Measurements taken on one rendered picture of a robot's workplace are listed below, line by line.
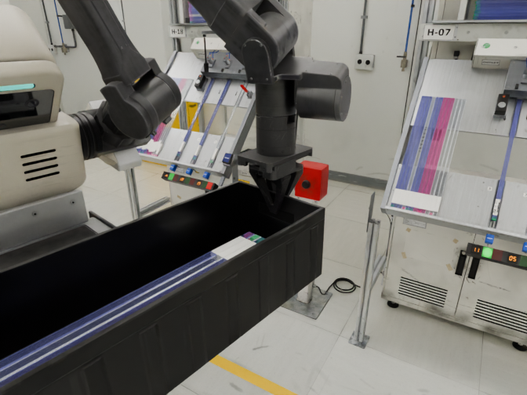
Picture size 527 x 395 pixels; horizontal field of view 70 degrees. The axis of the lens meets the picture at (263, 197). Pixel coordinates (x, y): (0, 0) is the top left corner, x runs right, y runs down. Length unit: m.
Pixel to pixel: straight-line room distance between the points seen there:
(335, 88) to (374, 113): 3.03
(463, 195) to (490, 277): 0.53
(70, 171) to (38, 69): 0.19
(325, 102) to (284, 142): 0.08
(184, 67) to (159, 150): 0.56
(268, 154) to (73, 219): 0.37
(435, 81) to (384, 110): 1.71
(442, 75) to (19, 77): 1.57
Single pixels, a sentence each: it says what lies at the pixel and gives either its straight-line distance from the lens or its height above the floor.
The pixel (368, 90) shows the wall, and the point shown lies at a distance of 3.50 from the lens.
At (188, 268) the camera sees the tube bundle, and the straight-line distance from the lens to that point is 0.53.
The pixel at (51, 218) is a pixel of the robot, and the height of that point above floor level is 1.07.
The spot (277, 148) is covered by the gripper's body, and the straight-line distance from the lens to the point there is 0.53.
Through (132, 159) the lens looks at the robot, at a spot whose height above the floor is 1.12.
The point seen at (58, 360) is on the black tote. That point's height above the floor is 1.13.
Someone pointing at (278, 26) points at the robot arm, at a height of 1.36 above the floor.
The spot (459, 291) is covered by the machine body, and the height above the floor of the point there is 0.24.
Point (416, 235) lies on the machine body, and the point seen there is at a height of 0.47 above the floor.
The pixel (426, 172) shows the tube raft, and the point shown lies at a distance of 1.58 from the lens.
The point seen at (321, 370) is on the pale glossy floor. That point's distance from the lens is 1.82.
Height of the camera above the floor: 1.35
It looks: 24 degrees down
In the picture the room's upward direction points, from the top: straight up
